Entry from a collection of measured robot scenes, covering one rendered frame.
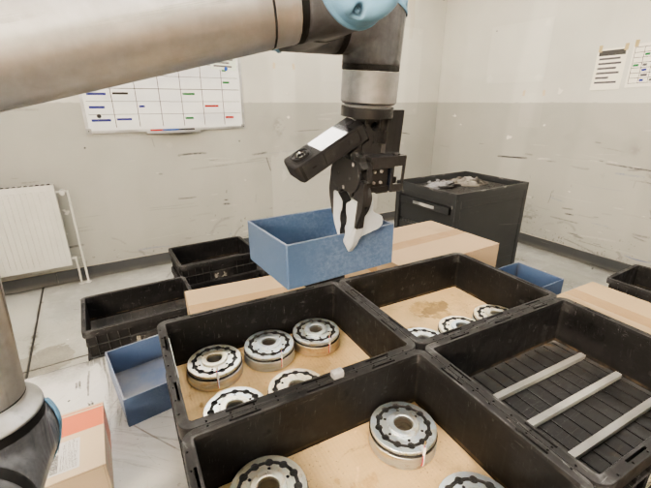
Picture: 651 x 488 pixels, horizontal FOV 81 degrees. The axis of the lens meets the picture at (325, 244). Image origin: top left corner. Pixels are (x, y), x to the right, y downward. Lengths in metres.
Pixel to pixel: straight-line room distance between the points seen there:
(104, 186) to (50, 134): 0.47
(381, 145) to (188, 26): 0.32
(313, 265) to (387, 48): 0.30
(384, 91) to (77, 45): 0.33
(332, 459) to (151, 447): 0.40
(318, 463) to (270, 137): 3.27
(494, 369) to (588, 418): 0.17
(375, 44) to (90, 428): 0.79
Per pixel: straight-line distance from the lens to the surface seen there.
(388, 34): 0.52
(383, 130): 0.56
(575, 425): 0.81
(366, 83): 0.51
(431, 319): 0.99
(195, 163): 3.49
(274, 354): 0.80
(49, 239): 3.41
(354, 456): 0.66
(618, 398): 0.91
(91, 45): 0.32
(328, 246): 0.58
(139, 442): 0.93
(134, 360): 1.11
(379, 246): 0.64
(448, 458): 0.68
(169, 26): 0.32
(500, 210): 2.34
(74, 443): 0.86
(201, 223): 3.60
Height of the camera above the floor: 1.33
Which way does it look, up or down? 20 degrees down
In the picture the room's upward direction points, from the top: straight up
